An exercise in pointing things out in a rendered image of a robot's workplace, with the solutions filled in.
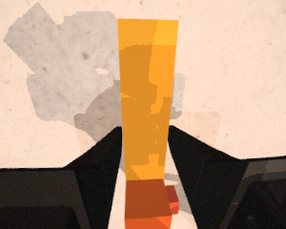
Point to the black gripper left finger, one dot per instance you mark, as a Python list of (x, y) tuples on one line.
[(87, 184)]

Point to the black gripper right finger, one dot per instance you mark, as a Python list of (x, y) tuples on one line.
[(214, 182)]

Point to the orange long bar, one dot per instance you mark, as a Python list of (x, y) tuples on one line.
[(146, 50)]

